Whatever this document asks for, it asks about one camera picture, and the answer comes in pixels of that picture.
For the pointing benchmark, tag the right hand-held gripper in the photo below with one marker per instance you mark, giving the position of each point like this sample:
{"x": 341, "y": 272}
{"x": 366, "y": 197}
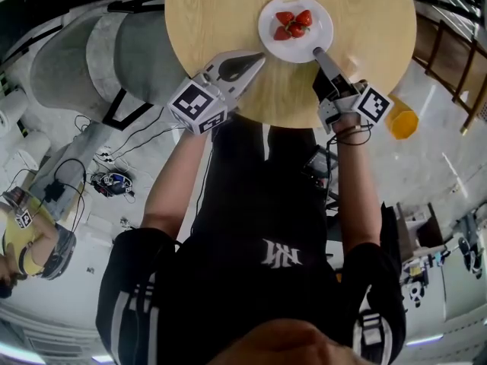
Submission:
{"x": 371, "y": 103}

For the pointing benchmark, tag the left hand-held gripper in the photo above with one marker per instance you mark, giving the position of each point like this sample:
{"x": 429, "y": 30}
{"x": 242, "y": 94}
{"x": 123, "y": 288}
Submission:
{"x": 190, "y": 103}

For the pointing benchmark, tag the white round plate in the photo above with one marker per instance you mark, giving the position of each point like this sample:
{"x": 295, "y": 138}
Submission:
{"x": 316, "y": 40}

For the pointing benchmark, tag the red strawberry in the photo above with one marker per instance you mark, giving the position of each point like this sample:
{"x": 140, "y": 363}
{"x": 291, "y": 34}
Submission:
{"x": 284, "y": 16}
{"x": 304, "y": 17}
{"x": 297, "y": 31}
{"x": 281, "y": 33}

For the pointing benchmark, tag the person's right forearm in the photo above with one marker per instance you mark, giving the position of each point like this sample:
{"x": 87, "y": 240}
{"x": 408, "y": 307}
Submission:
{"x": 354, "y": 188}

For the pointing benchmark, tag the person's left forearm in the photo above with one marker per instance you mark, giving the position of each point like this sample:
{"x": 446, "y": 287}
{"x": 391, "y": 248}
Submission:
{"x": 171, "y": 177}

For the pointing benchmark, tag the round yellow side table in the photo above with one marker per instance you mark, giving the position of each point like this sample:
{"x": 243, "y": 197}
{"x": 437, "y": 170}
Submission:
{"x": 213, "y": 21}

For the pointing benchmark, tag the person's black trousers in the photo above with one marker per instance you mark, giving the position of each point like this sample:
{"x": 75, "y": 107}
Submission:
{"x": 243, "y": 146}

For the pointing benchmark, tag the orange cup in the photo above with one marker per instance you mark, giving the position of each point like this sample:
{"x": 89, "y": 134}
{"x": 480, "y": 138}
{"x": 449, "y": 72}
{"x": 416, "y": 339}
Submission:
{"x": 395, "y": 110}

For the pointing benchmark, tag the white chair black legs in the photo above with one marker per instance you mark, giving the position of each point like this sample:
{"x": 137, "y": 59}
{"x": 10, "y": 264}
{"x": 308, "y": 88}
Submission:
{"x": 144, "y": 63}

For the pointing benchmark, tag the black belt-mounted device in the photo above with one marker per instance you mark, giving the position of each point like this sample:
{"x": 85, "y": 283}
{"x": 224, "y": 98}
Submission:
{"x": 317, "y": 162}

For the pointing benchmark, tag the white power strip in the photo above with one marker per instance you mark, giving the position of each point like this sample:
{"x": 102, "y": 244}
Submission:
{"x": 104, "y": 155}

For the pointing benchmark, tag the blue black floor device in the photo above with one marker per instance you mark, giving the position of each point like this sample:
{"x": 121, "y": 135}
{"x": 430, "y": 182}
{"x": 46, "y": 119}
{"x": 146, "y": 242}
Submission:
{"x": 112, "y": 185}

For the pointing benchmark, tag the person's black t-shirt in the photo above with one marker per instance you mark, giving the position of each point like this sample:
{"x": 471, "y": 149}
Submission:
{"x": 228, "y": 280}

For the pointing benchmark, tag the black power adapter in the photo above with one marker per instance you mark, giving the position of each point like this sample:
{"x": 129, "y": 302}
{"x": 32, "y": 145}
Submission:
{"x": 54, "y": 192}

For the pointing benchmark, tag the white foam roll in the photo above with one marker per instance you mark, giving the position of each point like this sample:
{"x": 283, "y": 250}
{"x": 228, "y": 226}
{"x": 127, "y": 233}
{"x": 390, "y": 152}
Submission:
{"x": 13, "y": 108}

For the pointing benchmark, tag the person's head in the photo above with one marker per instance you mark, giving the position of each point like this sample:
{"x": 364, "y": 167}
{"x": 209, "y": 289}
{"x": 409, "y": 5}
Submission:
{"x": 289, "y": 344}

